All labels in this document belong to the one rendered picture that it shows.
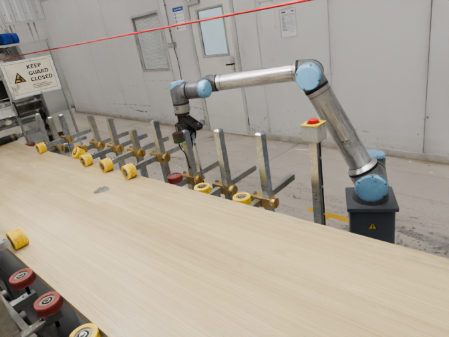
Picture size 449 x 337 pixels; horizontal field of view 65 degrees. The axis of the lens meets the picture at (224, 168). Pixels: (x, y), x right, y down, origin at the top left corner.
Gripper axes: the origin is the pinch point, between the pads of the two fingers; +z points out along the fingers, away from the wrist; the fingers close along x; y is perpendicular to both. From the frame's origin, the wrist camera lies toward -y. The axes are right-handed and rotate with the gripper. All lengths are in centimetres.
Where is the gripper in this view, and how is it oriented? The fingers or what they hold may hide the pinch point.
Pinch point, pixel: (192, 146)
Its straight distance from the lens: 200.5
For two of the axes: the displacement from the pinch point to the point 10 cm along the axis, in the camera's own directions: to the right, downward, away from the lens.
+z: 1.6, 9.1, 3.8
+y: -7.4, -1.4, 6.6
